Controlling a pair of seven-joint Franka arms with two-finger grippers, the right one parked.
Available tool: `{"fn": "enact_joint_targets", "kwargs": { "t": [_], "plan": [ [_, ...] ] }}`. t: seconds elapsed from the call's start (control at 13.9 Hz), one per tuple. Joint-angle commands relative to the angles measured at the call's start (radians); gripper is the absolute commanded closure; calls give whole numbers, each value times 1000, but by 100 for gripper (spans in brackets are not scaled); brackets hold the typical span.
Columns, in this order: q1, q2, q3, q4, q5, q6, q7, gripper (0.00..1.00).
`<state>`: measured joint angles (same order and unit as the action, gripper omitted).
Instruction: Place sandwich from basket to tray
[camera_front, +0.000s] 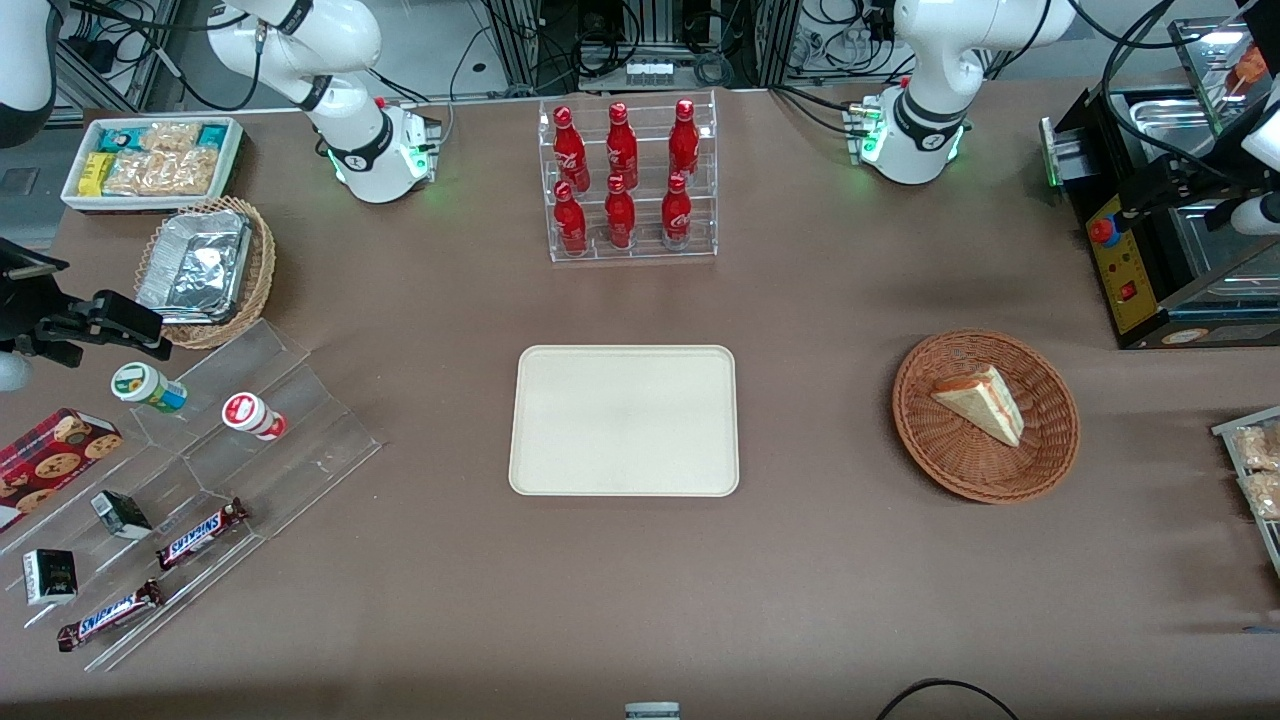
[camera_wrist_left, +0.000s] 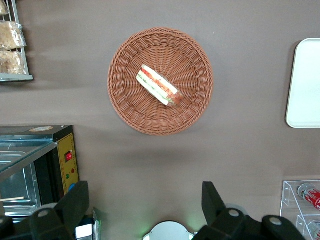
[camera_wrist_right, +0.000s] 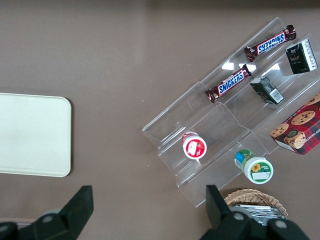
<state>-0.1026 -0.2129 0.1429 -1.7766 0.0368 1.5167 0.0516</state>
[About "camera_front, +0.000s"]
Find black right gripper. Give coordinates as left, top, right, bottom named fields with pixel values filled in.
left=0, top=284, right=174, bottom=369

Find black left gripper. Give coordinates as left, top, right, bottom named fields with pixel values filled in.
left=1126, top=150, right=1247, bottom=232

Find light wicker basket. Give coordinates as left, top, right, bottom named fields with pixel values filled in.
left=134, top=195, right=277, bottom=351

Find grey metal tray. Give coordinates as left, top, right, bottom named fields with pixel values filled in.
left=1211, top=404, right=1280, bottom=581

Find triangular wrapped sandwich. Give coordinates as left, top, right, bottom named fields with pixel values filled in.
left=929, top=364, right=1027, bottom=449

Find brown round wicker basket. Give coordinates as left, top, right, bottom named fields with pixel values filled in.
left=891, top=329, right=1082, bottom=505

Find cream plastic tray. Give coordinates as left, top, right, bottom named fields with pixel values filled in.
left=508, top=344, right=741, bottom=498

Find green lid yogurt cup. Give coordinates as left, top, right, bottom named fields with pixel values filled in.
left=110, top=362, right=189, bottom=415

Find black machine with yellow panel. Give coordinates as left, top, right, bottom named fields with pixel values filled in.
left=1039, top=15, right=1280, bottom=352

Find stacked aluminium foil trays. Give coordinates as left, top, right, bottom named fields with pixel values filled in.
left=136, top=208, right=253, bottom=327

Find red tartan cookie box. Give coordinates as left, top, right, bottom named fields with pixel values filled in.
left=0, top=407, right=124, bottom=533

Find white rectangular snack bin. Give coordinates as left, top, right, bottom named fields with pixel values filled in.
left=60, top=115, right=246, bottom=216

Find yellow snack packet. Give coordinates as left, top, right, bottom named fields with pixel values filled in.
left=78, top=150, right=117, bottom=198

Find clear cracker bag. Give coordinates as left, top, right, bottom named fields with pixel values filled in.
left=155, top=148, right=220, bottom=197
left=140, top=120, right=202, bottom=156
left=103, top=150, right=161, bottom=197

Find red lid yogurt cup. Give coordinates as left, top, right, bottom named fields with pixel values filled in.
left=221, top=392, right=289, bottom=442

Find small dark green box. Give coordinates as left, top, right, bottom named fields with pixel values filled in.
left=22, top=548, right=79, bottom=608
left=90, top=489, right=154, bottom=542

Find Snickers chocolate bar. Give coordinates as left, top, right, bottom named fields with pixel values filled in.
left=155, top=497, right=250, bottom=572
left=56, top=579, right=165, bottom=654

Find clear acrylic stepped stand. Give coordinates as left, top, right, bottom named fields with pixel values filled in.
left=0, top=318, right=383, bottom=673

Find clear bag of snacks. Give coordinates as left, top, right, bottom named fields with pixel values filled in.
left=1232, top=424, right=1280, bottom=473
left=1240, top=470, right=1280, bottom=522

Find red cola bottle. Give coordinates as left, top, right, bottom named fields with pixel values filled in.
left=660, top=172, right=694, bottom=250
left=603, top=175, right=638, bottom=251
left=605, top=102, right=640, bottom=191
left=667, top=98, right=702, bottom=183
left=552, top=180, right=590, bottom=257
left=552, top=105, right=592, bottom=193

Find clear acrylic bottle rack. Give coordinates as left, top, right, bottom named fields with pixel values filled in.
left=537, top=89, right=720, bottom=265

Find black cable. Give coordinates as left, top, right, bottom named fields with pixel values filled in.
left=875, top=677, right=1022, bottom=720

